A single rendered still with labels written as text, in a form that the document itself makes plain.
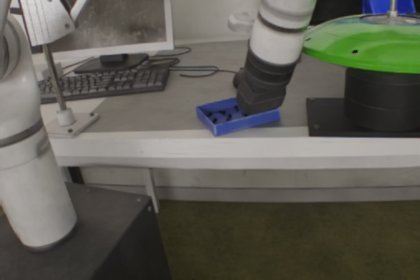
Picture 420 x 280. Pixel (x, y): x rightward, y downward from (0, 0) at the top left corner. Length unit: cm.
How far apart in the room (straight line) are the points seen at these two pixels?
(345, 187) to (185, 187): 87
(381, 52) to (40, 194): 48
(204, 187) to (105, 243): 138
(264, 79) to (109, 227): 32
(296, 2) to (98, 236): 41
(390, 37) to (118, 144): 48
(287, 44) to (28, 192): 39
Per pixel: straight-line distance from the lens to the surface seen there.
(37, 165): 45
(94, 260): 48
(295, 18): 42
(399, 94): 55
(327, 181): 181
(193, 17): 149
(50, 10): 65
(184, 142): 57
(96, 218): 54
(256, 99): 51
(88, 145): 65
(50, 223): 50
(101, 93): 86
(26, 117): 44
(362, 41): 48
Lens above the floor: 118
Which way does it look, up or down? 25 degrees down
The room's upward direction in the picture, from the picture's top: 6 degrees counter-clockwise
